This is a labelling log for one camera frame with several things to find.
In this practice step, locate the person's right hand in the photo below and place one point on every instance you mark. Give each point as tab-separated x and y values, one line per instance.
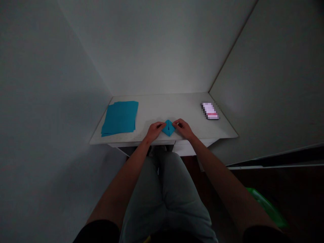
185	129

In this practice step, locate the person's left hand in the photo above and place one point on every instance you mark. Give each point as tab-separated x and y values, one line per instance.
154	130

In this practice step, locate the blue origami paper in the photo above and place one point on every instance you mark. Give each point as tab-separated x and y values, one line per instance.
167	128

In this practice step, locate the white desk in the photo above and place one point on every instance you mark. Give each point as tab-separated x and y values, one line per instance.
164	119

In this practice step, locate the black smartphone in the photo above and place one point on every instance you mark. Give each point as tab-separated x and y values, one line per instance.
209	111

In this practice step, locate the stack of blue paper sheets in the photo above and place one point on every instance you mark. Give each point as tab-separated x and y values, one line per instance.
120	118

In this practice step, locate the person's legs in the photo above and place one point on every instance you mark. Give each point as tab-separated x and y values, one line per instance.
165	200

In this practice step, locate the green plastic stool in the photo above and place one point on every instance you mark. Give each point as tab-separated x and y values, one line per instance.
269	210

